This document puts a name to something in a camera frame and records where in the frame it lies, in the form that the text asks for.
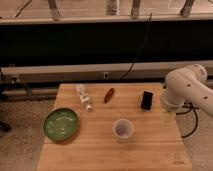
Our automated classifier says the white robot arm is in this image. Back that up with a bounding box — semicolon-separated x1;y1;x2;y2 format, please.
160;64;213;125

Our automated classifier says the green ceramic bowl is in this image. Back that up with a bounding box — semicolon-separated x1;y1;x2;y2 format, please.
43;108;79;142

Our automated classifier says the white ceramic cup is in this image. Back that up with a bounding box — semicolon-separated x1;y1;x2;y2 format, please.
113;118;134;143

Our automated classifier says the black floor cable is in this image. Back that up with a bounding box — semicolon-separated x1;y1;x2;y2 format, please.
175;103;200;139

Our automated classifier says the wooden board table top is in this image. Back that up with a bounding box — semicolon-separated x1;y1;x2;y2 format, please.
36;83;192;171

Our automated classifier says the black hanging cable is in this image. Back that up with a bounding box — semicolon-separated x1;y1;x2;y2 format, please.
119;12;153;81

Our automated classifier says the brown oblong object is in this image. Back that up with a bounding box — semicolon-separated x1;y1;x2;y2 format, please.
104;88;115;104

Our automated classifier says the black rectangular box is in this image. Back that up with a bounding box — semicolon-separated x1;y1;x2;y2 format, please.
141;91;153;110

